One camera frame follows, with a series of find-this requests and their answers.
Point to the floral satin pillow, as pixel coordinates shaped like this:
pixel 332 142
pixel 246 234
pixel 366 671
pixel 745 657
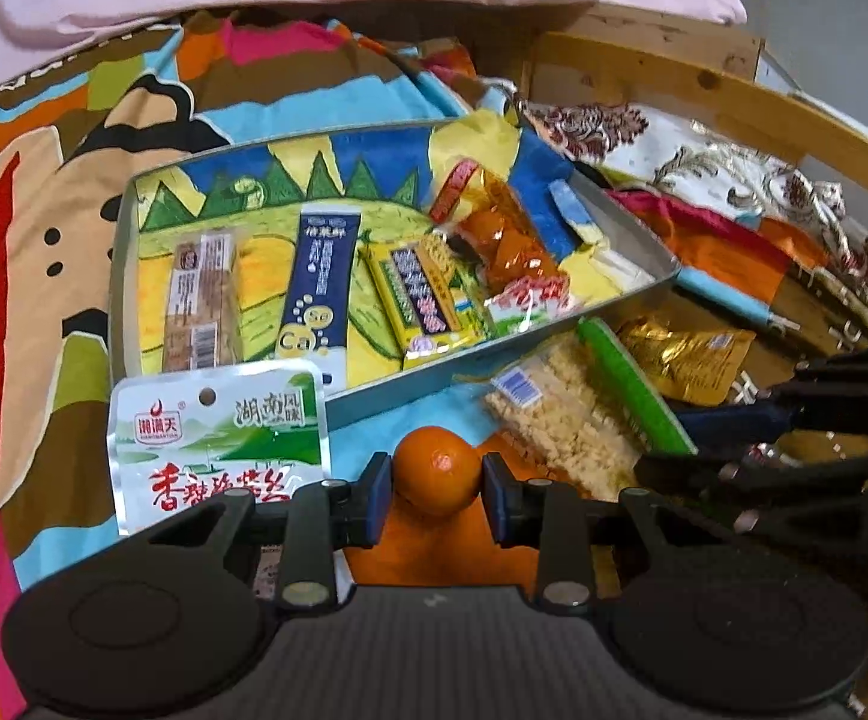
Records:
pixel 694 163

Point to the small orange mandarin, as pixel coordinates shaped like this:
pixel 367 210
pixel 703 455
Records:
pixel 437 471

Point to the orange pickled snack pouch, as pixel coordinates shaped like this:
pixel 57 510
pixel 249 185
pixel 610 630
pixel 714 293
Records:
pixel 517 284

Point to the gold foil snack packet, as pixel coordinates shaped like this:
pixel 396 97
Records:
pixel 695 366

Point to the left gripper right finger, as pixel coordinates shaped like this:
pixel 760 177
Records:
pixel 548 517

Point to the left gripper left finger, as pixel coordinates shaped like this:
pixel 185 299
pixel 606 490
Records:
pixel 322 520

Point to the colourful monkey blanket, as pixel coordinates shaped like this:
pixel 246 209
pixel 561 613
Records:
pixel 74 133

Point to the rice crisp cake packet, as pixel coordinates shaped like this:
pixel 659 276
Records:
pixel 557 414

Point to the brown nut bar packet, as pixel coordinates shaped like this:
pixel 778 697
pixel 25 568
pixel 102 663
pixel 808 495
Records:
pixel 202 316

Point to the green stick snack packet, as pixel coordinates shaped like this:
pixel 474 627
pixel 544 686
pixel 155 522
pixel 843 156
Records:
pixel 615 372

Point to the metal tray with dinosaur drawing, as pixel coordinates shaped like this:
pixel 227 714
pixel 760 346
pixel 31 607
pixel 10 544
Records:
pixel 389 174

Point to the wooden bed rail right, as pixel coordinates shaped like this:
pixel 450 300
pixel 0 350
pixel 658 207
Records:
pixel 613 55

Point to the white green tofu snack packet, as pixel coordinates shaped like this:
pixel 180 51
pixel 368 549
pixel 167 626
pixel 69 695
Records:
pixel 177 439

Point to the blue calcium tablet box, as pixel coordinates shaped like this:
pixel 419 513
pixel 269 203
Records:
pixel 316 309

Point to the yellow purple snack packet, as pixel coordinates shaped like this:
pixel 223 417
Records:
pixel 425 291

